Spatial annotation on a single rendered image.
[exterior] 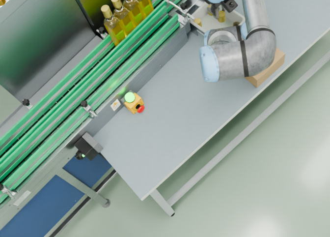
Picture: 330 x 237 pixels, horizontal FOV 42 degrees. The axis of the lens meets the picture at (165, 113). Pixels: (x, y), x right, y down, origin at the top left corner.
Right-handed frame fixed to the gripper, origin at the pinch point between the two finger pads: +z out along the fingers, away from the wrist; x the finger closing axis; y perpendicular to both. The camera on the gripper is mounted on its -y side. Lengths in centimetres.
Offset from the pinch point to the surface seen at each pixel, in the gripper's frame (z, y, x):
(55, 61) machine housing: -3, 42, 64
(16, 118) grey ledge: 4, 39, 94
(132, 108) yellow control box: 11, 5, 56
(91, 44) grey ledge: 4, 40, 46
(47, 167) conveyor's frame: 7, 12, 100
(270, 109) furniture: 72, -28, -4
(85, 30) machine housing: -4, 42, 45
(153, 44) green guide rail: 0.1, 13.6, 29.8
